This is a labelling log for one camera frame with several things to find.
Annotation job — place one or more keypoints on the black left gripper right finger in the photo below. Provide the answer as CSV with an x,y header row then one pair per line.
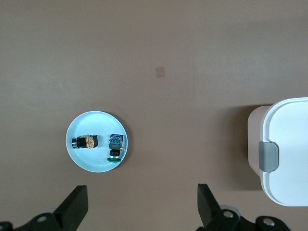
x,y
209,211

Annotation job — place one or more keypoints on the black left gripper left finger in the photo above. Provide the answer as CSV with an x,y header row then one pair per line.
x,y
69,211

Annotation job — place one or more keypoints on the orange push-button switch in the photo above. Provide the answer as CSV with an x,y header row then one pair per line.
x,y
87,142

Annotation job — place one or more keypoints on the light blue round plate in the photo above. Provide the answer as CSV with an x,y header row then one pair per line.
x,y
96,122

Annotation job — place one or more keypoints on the white lidded lunch box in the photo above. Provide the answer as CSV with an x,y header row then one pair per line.
x,y
291,149

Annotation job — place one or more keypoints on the brown tape patch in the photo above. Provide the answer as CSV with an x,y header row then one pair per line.
x,y
160,72

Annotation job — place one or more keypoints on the green push-button switch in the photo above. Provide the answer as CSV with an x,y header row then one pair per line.
x,y
116,144

